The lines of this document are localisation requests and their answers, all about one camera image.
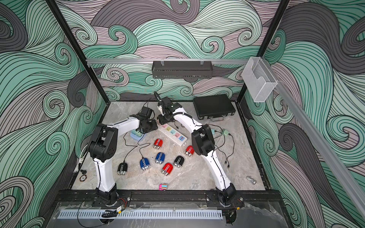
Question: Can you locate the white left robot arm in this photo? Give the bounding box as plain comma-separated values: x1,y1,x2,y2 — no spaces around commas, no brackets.
87,106,157,201

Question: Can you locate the light green USB charger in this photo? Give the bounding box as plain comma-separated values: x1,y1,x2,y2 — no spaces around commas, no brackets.
221,129,231,136

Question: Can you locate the black shaver right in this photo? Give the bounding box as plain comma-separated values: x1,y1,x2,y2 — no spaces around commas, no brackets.
174,155,185,168

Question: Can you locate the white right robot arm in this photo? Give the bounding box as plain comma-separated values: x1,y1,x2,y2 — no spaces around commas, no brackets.
154,92,236,206

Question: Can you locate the white power cable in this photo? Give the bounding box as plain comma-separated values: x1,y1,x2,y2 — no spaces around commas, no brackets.
75,143,89,173

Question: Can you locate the small round copper object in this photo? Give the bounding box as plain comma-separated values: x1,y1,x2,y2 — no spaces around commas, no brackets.
79,175,87,182

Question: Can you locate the green charger on blue socket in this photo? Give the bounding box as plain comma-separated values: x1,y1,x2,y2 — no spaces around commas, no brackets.
131,130,143,137

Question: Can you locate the pink striped small box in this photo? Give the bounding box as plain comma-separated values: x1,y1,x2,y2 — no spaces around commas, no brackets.
159,183,168,191

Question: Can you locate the white long power strip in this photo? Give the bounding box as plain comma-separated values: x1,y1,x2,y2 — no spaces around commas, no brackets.
158,124,187,146

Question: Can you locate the black briefcase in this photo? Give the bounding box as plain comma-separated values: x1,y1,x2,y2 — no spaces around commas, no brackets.
193,94,236,120

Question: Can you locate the white slotted cable duct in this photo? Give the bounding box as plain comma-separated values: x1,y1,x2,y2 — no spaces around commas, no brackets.
57,209,223,220

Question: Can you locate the clear acrylic wall holder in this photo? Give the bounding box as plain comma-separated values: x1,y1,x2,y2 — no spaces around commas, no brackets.
241,57,278,103

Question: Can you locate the red shaver front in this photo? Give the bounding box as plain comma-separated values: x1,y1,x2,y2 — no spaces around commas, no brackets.
162,162,173,176

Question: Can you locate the black wall shelf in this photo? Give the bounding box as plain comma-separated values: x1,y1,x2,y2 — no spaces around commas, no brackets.
152,60,213,80

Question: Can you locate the blue round power socket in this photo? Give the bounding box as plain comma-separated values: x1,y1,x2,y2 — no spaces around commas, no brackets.
130,129,144,141

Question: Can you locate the black front mounting rail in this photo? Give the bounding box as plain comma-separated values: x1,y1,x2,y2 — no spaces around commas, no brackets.
55,190,282,208

